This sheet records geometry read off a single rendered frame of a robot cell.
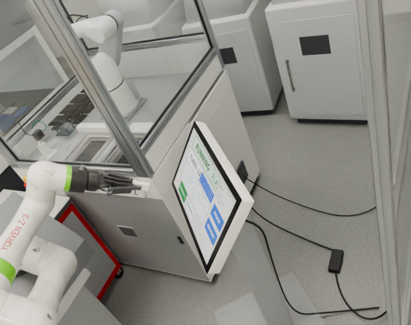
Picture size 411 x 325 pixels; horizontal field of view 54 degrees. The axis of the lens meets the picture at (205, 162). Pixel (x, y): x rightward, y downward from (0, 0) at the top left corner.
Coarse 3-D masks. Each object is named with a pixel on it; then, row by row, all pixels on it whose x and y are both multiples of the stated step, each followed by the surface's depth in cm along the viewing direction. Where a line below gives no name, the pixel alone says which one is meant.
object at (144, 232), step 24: (216, 120) 237; (240, 120) 264; (240, 144) 266; (240, 168) 264; (72, 192) 227; (168, 192) 198; (96, 216) 237; (120, 216) 224; (144, 216) 213; (168, 216) 203; (120, 240) 247; (144, 240) 234; (168, 240) 221; (192, 240) 219; (144, 264) 260; (168, 264) 244; (192, 264) 231
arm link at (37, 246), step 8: (32, 240) 149; (40, 240) 151; (32, 248) 147; (40, 248) 149; (24, 256) 146; (32, 256) 147; (40, 256) 148; (24, 264) 146; (32, 264) 147; (32, 272) 149
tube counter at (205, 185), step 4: (200, 168) 149; (196, 172) 152; (200, 172) 148; (200, 176) 148; (204, 176) 145; (200, 180) 147; (204, 180) 144; (204, 184) 144; (208, 184) 141; (204, 188) 144; (208, 188) 140; (208, 192) 140; (212, 192) 137; (208, 196) 139; (212, 196) 137; (208, 200) 139
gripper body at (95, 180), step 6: (90, 174) 143; (96, 174) 144; (102, 174) 150; (90, 180) 142; (96, 180) 143; (102, 180) 147; (90, 186) 143; (96, 186) 144; (102, 186) 144; (108, 186) 146
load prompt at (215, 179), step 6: (198, 144) 153; (198, 150) 153; (204, 150) 148; (198, 156) 152; (204, 156) 147; (204, 162) 146; (210, 162) 142; (204, 168) 146; (210, 168) 141; (210, 174) 140; (216, 174) 136; (210, 180) 140; (216, 180) 136; (216, 186) 135
